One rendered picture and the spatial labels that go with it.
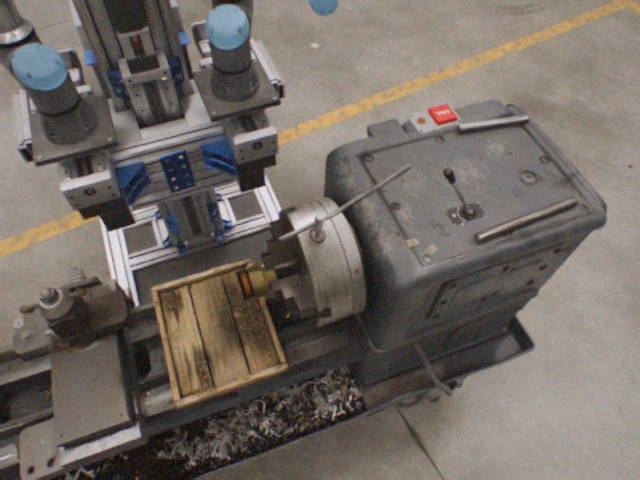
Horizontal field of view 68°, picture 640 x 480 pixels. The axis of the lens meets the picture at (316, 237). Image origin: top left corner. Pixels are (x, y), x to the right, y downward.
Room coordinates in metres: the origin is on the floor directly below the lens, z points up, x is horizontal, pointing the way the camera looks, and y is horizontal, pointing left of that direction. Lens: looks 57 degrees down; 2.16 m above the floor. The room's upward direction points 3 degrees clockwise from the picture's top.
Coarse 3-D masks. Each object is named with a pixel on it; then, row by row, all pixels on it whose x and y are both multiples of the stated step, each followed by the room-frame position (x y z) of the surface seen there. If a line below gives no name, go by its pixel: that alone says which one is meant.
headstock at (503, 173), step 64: (448, 128) 0.97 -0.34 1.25; (512, 128) 0.98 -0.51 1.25; (384, 192) 0.74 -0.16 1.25; (448, 192) 0.75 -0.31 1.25; (512, 192) 0.75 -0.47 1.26; (576, 192) 0.76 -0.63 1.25; (384, 256) 0.57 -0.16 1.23; (448, 256) 0.56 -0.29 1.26; (512, 256) 0.59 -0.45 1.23; (384, 320) 0.49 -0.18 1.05; (448, 320) 0.58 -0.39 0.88
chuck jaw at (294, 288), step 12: (300, 276) 0.58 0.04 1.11; (276, 288) 0.54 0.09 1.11; (288, 288) 0.54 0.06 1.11; (300, 288) 0.54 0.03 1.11; (276, 300) 0.52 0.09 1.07; (288, 300) 0.51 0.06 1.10; (300, 300) 0.51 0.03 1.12; (312, 300) 0.51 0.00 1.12; (300, 312) 0.48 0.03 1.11; (312, 312) 0.49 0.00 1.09; (324, 312) 0.48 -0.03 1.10
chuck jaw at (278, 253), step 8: (272, 224) 0.67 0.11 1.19; (280, 224) 0.67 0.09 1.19; (272, 232) 0.66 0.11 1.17; (280, 232) 0.66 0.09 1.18; (288, 232) 0.66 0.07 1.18; (272, 240) 0.65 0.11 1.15; (288, 240) 0.65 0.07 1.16; (272, 248) 0.63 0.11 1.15; (280, 248) 0.63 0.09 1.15; (288, 248) 0.63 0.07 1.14; (264, 256) 0.61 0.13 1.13; (272, 256) 0.61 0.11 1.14; (280, 256) 0.62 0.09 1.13; (288, 256) 0.62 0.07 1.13; (264, 264) 0.60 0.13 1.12; (272, 264) 0.60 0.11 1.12; (280, 264) 0.60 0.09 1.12
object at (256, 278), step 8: (256, 264) 0.60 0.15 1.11; (240, 272) 0.58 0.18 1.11; (248, 272) 0.57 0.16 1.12; (256, 272) 0.57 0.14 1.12; (264, 272) 0.58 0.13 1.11; (272, 272) 0.58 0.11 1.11; (240, 280) 0.55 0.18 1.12; (248, 280) 0.55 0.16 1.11; (256, 280) 0.55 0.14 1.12; (264, 280) 0.55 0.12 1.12; (272, 280) 0.56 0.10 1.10; (240, 288) 0.56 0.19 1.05; (248, 288) 0.54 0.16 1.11; (256, 288) 0.54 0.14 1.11; (264, 288) 0.54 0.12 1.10; (248, 296) 0.52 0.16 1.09; (256, 296) 0.53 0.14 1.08; (264, 296) 0.54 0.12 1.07
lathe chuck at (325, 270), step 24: (288, 216) 0.68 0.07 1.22; (312, 216) 0.67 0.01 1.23; (312, 240) 0.60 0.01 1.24; (336, 240) 0.61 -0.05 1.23; (288, 264) 0.68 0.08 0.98; (312, 264) 0.55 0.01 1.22; (336, 264) 0.56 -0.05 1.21; (312, 288) 0.51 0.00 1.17; (336, 288) 0.51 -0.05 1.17; (336, 312) 0.49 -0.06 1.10
